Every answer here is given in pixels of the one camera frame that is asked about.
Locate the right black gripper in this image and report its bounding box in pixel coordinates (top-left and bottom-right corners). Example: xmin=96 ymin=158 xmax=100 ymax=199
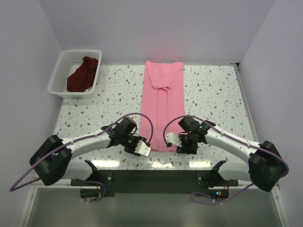
xmin=175 ymin=132 xmax=198 ymax=155

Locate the pink t-shirt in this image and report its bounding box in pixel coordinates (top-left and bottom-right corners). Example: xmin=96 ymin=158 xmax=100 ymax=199
xmin=141 ymin=61 xmax=185 ymax=152

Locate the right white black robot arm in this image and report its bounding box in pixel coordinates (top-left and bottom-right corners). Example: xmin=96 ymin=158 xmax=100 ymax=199
xmin=178 ymin=115 xmax=289 ymax=192

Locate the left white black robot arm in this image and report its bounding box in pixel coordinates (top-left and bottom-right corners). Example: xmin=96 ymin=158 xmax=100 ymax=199
xmin=29 ymin=117 xmax=151 ymax=186

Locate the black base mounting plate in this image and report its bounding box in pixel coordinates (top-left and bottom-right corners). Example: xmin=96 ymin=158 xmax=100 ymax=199
xmin=71 ymin=170 xmax=239 ymax=200

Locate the dark red t-shirt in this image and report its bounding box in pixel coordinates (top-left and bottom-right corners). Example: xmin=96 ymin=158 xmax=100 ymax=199
xmin=67 ymin=56 xmax=98 ymax=92

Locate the white plastic laundry basket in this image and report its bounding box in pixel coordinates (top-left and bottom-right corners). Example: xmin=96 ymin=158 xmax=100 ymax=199
xmin=48 ymin=49 xmax=102 ymax=99

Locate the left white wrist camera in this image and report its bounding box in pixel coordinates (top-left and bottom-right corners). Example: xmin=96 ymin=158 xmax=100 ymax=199
xmin=134 ymin=140 xmax=151 ymax=157

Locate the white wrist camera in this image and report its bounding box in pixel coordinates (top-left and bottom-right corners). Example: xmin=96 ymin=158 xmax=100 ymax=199
xmin=165 ymin=132 xmax=182 ymax=147
xmin=134 ymin=140 xmax=151 ymax=157

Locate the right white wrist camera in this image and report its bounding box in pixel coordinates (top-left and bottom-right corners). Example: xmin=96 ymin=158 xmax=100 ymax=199
xmin=165 ymin=132 xmax=182 ymax=147

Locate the aluminium front rail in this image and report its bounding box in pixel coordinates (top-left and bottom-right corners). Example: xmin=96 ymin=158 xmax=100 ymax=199
xmin=30 ymin=167 xmax=281 ymax=189

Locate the aluminium rail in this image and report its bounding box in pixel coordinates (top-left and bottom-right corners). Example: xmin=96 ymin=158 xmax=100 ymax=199
xmin=231 ymin=63 xmax=258 ymax=141
xmin=30 ymin=167 xmax=281 ymax=189

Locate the aluminium right side rail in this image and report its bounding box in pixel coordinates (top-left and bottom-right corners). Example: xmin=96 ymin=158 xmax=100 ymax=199
xmin=231 ymin=63 xmax=258 ymax=141

